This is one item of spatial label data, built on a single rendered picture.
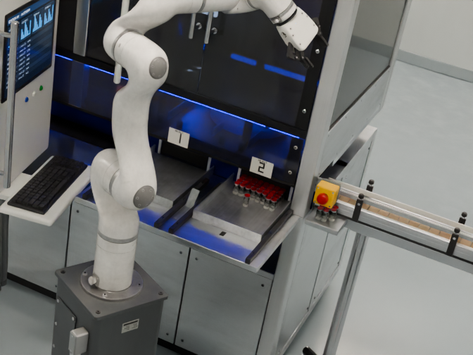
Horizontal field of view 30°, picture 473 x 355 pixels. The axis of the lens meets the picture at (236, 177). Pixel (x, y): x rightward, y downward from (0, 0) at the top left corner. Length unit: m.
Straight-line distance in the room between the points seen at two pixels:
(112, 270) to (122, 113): 0.51
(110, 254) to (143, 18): 0.71
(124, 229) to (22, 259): 1.46
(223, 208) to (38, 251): 1.05
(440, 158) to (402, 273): 1.59
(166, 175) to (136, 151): 0.88
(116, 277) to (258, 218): 0.69
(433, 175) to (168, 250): 2.74
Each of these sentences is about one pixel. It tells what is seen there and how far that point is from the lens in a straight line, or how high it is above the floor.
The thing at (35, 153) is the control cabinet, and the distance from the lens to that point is 3.45.
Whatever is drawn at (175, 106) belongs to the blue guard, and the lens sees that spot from 3.26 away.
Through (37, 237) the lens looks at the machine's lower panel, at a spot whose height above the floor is 0.34.
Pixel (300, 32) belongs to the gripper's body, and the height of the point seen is 1.66.
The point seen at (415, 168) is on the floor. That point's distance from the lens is 5.90.
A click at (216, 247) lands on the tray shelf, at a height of 0.88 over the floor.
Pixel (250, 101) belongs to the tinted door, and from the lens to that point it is 3.12.
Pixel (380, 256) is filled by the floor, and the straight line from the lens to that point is 4.83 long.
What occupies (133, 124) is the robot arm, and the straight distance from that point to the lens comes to 2.41.
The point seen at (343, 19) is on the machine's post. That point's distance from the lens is 2.92.
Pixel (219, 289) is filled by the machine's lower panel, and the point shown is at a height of 0.44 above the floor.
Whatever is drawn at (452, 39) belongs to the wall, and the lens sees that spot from 7.67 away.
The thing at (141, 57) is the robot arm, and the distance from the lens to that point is 2.28.
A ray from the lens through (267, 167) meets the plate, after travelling 3.18.
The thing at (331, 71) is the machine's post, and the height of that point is 1.45.
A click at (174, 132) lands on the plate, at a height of 1.04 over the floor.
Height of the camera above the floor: 2.47
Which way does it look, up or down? 28 degrees down
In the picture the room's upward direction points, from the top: 11 degrees clockwise
